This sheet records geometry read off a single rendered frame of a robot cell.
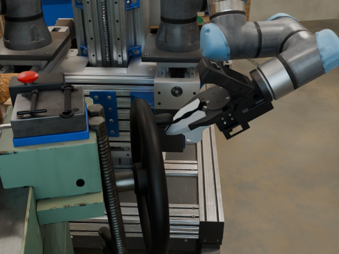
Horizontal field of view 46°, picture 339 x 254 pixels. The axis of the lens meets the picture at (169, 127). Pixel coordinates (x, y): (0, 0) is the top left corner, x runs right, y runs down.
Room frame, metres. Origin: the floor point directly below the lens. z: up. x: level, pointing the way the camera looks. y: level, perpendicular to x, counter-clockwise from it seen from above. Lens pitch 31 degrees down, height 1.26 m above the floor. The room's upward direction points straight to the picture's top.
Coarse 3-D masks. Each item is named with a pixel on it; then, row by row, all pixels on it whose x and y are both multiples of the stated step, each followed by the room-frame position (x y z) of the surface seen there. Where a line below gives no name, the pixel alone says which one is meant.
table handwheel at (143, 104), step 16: (144, 112) 0.55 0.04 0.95; (144, 128) 0.52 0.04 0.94; (144, 144) 0.50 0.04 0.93; (160, 144) 0.50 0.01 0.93; (144, 160) 0.56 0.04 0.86; (160, 160) 0.48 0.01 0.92; (128, 176) 0.55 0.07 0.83; (144, 176) 0.55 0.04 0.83; (160, 176) 0.46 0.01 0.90; (144, 192) 0.54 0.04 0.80; (160, 192) 0.44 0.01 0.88; (144, 208) 0.61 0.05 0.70; (160, 208) 0.43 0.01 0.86; (144, 224) 0.57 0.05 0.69; (160, 224) 0.43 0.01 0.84; (144, 240) 0.54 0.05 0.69; (160, 240) 0.43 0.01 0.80
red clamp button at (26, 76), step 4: (24, 72) 0.55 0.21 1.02; (28, 72) 0.55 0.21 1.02; (32, 72) 0.55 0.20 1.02; (20, 76) 0.53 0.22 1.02; (24, 76) 0.53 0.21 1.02; (28, 76) 0.53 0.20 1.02; (32, 76) 0.53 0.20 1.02; (36, 76) 0.54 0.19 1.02; (20, 80) 0.53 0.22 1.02; (24, 80) 0.53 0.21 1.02; (28, 80) 0.53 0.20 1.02; (32, 80) 0.53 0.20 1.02
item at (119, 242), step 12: (96, 108) 0.53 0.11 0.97; (96, 120) 0.50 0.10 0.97; (96, 132) 0.49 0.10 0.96; (108, 144) 0.50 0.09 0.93; (108, 156) 0.50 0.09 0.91; (108, 168) 0.49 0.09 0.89; (108, 180) 0.50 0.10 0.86; (108, 192) 0.49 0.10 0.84; (108, 204) 0.50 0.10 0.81; (108, 216) 0.50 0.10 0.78; (120, 216) 0.51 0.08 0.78; (120, 228) 0.50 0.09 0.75; (108, 240) 0.62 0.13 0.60; (120, 240) 0.50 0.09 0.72; (108, 252) 0.59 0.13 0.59; (120, 252) 0.51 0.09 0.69
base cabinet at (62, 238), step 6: (66, 222) 0.68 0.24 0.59; (60, 228) 0.60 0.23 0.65; (66, 228) 0.67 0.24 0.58; (54, 234) 0.53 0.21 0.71; (60, 234) 0.58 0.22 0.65; (66, 234) 0.65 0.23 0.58; (54, 240) 0.52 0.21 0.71; (60, 240) 0.57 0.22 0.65; (66, 240) 0.63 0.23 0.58; (54, 246) 0.50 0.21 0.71; (60, 246) 0.56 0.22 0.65; (66, 246) 0.62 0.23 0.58; (72, 246) 0.73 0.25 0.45; (54, 252) 0.49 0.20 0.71; (60, 252) 0.54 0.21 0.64; (66, 252) 0.60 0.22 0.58; (72, 252) 0.69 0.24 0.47
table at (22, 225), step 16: (0, 176) 0.46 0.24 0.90; (0, 192) 0.42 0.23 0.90; (16, 192) 0.42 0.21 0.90; (32, 192) 0.43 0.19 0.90; (0, 208) 0.39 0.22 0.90; (16, 208) 0.39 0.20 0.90; (32, 208) 0.41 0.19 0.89; (48, 208) 0.42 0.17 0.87; (64, 208) 0.43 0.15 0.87; (80, 208) 0.43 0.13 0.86; (96, 208) 0.44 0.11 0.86; (0, 224) 0.36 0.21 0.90; (16, 224) 0.36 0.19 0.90; (32, 224) 0.39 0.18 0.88; (0, 240) 0.34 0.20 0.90; (16, 240) 0.34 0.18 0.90; (32, 240) 0.37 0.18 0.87
